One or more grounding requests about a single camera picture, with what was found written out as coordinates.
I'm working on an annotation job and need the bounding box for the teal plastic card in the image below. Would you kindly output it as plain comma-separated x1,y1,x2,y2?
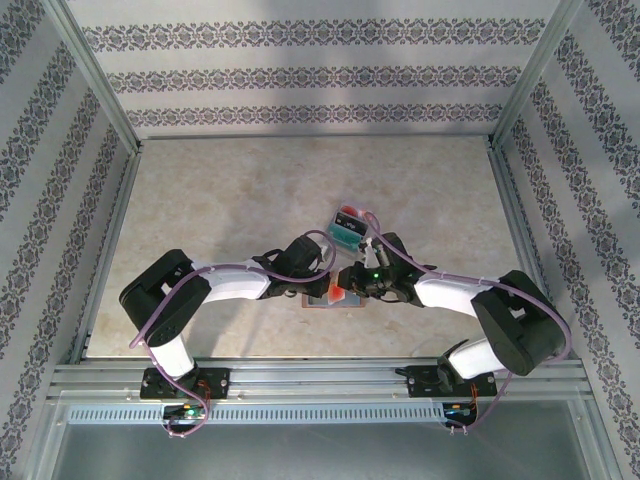
327,225,362,253

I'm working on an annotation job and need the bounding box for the black plastic card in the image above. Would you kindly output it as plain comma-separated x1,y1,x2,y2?
334,213,366,235

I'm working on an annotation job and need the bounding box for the clear plastic tray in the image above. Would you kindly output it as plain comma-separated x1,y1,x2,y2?
322,201,377,257

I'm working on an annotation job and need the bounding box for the small electronics board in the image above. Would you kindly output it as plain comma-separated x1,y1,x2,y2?
163,403,210,425
442,401,480,422

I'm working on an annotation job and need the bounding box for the grey metal panel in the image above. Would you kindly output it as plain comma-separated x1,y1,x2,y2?
49,422,601,480

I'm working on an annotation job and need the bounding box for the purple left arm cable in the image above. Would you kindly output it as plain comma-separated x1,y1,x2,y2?
128,228,337,440

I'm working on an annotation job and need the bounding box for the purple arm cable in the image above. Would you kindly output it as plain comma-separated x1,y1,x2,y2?
128,228,337,440
362,212,574,439

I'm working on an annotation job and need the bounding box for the aluminium mounting rail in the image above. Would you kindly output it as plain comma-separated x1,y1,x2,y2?
47,355,587,401

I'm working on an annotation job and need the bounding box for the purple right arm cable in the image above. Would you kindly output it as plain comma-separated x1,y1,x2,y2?
362,212,574,439

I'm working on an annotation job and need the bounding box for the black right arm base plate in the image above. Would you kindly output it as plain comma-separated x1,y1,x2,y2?
407,364,497,400

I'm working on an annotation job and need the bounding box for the grey slotted cable duct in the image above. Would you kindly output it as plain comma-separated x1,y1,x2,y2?
64,402,484,425

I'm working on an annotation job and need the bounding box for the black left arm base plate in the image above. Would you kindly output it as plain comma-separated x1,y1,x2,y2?
139,367,232,401

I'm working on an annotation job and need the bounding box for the aluminium side rail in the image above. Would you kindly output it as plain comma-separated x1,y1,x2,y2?
67,142,146,366
484,134,574,361

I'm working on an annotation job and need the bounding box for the aluminium frame post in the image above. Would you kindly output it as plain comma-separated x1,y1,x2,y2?
39,0,144,156
489,0,585,151

